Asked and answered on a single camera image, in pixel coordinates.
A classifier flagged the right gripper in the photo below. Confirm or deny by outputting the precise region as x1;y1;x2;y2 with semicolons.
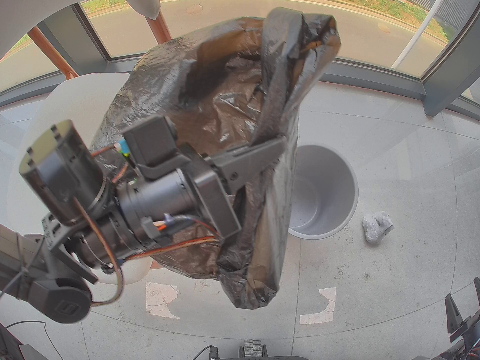
445;293;480;347

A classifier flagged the black plastic bag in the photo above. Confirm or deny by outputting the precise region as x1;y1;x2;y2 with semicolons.
90;7;343;310

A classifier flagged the window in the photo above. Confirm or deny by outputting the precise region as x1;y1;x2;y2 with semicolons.
0;0;480;118

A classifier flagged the white chair with wooden legs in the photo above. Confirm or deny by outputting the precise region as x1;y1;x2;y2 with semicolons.
0;0;173;286

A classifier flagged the white trash bin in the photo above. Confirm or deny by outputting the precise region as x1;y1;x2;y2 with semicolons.
287;145;359;239

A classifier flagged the black cable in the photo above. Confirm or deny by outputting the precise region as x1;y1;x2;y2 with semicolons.
193;345;219;360
4;320;61;360

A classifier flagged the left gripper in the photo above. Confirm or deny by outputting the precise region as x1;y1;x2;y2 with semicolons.
119;135;288;245

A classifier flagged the crumpled white paper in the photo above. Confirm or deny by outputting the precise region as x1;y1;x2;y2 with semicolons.
362;211;395;244

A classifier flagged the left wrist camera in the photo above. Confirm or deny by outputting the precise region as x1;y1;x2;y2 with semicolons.
122;116;196;181

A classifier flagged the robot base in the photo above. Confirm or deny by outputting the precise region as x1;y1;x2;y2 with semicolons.
210;338;309;360

